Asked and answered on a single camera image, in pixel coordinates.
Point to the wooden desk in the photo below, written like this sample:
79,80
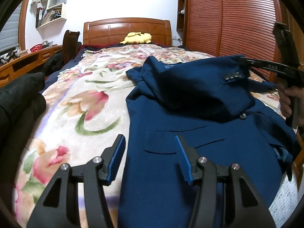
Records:
21,61

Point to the person's right hand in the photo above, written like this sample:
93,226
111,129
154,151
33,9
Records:
286,102

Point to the wall socket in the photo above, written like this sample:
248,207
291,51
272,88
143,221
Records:
176,38

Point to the white wall shelf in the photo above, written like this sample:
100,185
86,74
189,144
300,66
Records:
55,2

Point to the metal bowl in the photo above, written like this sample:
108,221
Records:
47,44

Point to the dark wooden chair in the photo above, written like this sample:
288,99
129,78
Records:
70,45

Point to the yellow plush toy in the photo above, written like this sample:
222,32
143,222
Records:
137,38

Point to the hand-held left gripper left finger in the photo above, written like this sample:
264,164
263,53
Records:
116,161

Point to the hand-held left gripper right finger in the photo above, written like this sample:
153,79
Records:
184,161

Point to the navy blue suit jacket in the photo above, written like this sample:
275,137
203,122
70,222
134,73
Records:
166,114

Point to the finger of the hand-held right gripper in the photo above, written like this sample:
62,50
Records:
261,65

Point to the white patterned bedsheet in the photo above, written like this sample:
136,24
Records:
285,201

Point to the wooden door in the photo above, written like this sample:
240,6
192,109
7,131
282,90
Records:
293,23

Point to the floral blanket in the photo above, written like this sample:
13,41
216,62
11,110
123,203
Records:
90,87

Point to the wooden louvred wardrobe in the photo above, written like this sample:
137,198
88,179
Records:
225,16

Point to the red basket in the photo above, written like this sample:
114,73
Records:
36,49

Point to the window blind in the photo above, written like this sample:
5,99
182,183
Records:
10,30

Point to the wooden bed side rail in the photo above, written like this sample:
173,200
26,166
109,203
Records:
299,168

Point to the dark cloth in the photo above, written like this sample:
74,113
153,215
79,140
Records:
16,114

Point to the black garment on chair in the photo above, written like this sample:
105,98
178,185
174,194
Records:
53,63

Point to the navy bed cover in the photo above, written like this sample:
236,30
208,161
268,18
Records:
71,61

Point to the wooden open shelf column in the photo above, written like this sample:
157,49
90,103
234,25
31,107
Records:
181,2

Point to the wooden bed headboard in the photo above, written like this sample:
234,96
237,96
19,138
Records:
106,30

